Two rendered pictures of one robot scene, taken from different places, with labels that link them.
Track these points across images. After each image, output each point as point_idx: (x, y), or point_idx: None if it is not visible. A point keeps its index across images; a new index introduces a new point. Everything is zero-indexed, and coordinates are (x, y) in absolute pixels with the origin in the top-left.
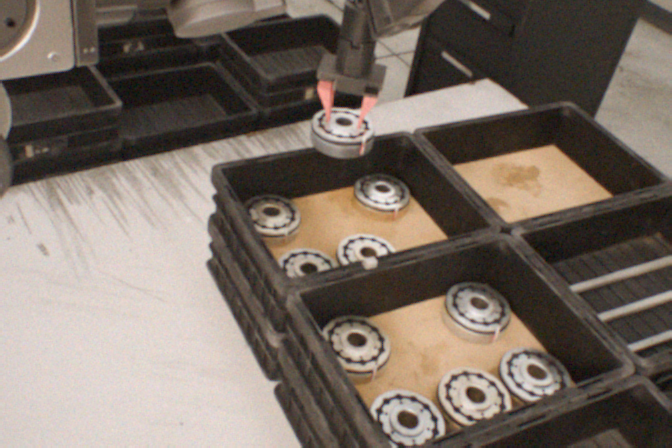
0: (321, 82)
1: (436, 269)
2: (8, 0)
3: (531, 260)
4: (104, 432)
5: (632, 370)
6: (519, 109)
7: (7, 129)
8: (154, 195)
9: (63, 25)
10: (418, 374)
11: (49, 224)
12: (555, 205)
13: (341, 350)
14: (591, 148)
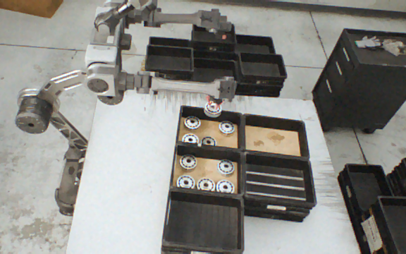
0: (208, 95)
1: (218, 153)
2: (104, 86)
3: (242, 161)
4: (134, 156)
5: (241, 195)
6: (313, 114)
7: None
8: (178, 104)
9: (113, 90)
10: (199, 175)
11: (149, 102)
12: (278, 150)
13: (183, 161)
14: (302, 137)
